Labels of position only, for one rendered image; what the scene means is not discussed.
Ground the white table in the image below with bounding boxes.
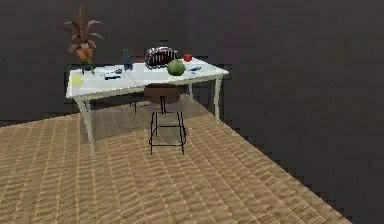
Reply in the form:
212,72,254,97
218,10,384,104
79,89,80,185
65,57,230,158

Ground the dark striped round toaster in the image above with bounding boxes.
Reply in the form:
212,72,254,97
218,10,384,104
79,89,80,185
143,46,179,69

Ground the dark blue bottle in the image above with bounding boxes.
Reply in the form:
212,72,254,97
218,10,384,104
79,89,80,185
122,48,134,72

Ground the brown chair with black legs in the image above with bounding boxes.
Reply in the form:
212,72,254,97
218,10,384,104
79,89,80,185
143,83,188,156

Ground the green round ball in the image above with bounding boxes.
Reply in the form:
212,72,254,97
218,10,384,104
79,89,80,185
166,59,187,77

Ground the red-leaved house plant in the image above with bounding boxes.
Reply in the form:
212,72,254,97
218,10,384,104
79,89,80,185
54,5,104,76

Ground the yellow round fruit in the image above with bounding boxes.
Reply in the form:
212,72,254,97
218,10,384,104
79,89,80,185
71,73,85,87

